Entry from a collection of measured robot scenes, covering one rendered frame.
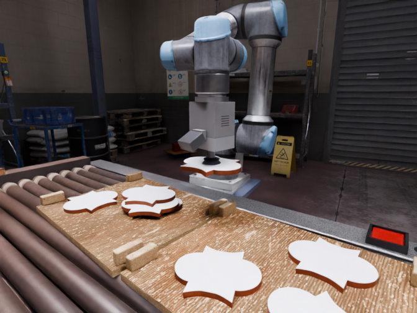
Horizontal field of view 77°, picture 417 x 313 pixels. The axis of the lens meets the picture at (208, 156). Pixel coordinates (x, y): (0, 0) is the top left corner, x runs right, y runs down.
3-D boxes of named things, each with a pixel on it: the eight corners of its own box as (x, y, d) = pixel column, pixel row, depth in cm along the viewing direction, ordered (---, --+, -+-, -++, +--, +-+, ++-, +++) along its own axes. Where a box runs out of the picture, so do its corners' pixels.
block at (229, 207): (231, 208, 71) (231, 199, 70) (236, 210, 70) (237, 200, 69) (217, 216, 66) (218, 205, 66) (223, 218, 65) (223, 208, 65)
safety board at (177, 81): (167, 99, 631) (165, 59, 610) (188, 99, 601) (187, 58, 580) (167, 99, 629) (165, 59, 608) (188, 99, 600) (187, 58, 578)
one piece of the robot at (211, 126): (167, 84, 55) (170, 159, 59) (195, 82, 49) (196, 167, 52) (209, 85, 63) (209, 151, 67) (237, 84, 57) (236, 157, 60)
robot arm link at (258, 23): (240, 150, 110) (251, 9, 99) (276, 154, 104) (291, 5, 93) (231, 155, 99) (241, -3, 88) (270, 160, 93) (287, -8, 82)
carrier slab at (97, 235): (143, 181, 98) (142, 176, 98) (230, 212, 72) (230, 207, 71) (36, 211, 73) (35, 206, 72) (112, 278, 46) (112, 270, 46)
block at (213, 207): (223, 207, 72) (223, 197, 71) (228, 208, 71) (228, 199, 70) (208, 213, 68) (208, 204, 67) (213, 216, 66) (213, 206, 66)
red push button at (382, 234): (372, 231, 63) (373, 226, 63) (403, 240, 59) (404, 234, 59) (369, 242, 58) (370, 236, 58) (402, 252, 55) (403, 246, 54)
